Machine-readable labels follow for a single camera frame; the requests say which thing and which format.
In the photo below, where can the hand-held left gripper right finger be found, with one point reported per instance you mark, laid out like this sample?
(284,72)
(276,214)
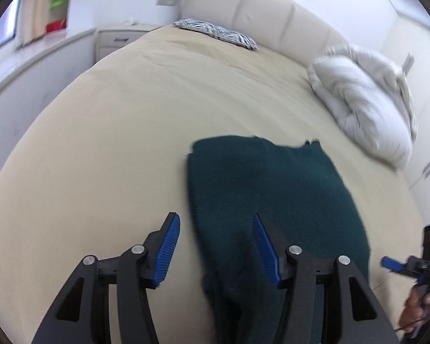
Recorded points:
(268,254)

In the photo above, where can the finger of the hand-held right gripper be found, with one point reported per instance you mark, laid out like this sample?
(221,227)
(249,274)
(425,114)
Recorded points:
(394,264)

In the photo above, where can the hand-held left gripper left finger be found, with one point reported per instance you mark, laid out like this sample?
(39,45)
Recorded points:
(165,254)

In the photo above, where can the dark green sweater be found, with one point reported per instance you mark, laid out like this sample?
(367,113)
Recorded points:
(258,186)

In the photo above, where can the person's right hand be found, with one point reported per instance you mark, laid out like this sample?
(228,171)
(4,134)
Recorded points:
(415,306)

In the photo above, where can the bed with beige sheet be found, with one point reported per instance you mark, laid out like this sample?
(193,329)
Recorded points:
(111,132)

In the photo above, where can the white folded duvet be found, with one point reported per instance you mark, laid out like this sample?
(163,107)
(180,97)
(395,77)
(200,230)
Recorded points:
(362,104)

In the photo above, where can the cream nightstand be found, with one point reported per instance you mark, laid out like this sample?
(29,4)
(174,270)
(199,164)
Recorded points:
(114,41)

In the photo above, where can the white window sill counter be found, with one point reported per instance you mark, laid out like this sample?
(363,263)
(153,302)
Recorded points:
(25,79)

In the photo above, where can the zebra print pillow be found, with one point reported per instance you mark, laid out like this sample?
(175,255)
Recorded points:
(218,32)

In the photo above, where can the cream padded headboard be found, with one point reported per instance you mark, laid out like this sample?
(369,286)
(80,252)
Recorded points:
(265,10)

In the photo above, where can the red box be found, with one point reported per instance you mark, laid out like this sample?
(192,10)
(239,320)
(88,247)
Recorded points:
(56,25)

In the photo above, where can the green lidded container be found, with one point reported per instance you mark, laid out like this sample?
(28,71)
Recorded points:
(58,3)

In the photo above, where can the beige curtain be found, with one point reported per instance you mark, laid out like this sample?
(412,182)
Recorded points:
(34,10)

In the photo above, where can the dark framed window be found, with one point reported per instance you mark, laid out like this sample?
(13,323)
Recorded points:
(3,28)

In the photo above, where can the wall switch panel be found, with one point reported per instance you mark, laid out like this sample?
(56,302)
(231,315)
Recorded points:
(166,1)

